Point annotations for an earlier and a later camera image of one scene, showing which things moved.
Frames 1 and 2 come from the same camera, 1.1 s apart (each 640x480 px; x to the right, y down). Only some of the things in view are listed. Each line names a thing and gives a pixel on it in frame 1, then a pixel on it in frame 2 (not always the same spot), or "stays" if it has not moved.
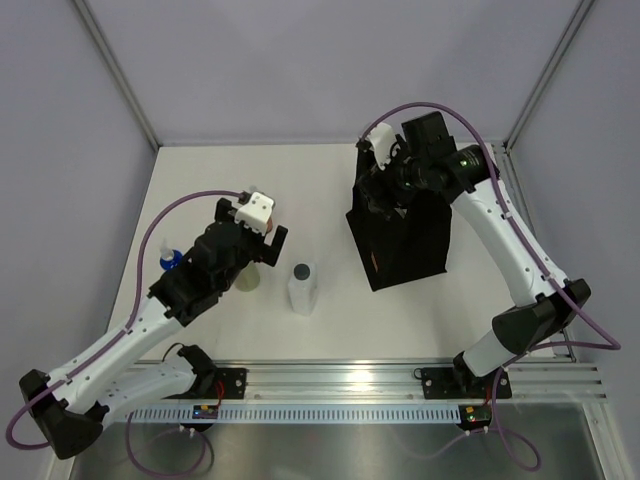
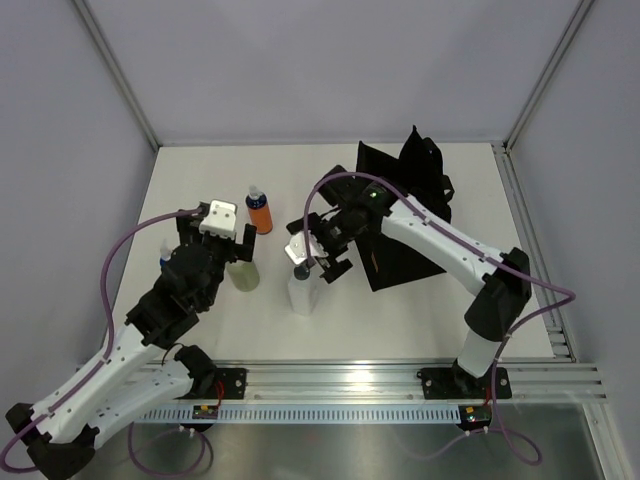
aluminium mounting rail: x=562 y=381 stays
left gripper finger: x=270 y=253 -> x=244 y=252
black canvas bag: x=399 y=249 stays
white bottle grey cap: x=303 y=288 stays
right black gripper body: x=395 y=178 -> x=335 y=235
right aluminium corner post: x=549 y=70 stays
